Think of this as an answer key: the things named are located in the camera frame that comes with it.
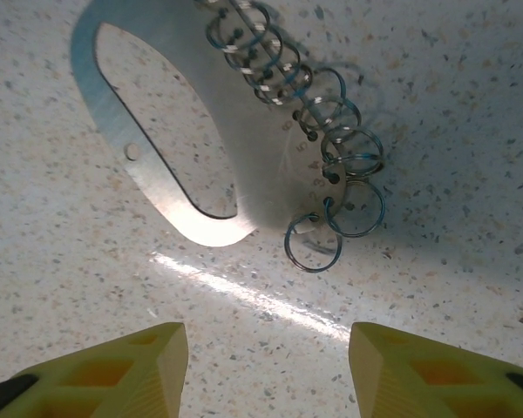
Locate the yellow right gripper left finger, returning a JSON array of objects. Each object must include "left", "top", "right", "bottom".
[{"left": 0, "top": 321, "right": 189, "bottom": 418}]

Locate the small steel split ring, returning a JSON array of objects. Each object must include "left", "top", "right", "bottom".
[
  {"left": 242, "top": 40, "right": 302, "bottom": 89},
  {"left": 297, "top": 96, "right": 363, "bottom": 141},
  {"left": 283, "top": 212, "right": 344, "bottom": 274},
  {"left": 321, "top": 125, "right": 386, "bottom": 178},
  {"left": 206, "top": 3, "right": 272, "bottom": 50},
  {"left": 323, "top": 179, "right": 386, "bottom": 239},
  {"left": 307, "top": 66, "right": 350, "bottom": 106},
  {"left": 225, "top": 24, "right": 285, "bottom": 73},
  {"left": 254, "top": 62, "right": 316, "bottom": 106}
]

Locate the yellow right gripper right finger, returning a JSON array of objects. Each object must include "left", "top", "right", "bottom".
[{"left": 347, "top": 321, "right": 523, "bottom": 418}]

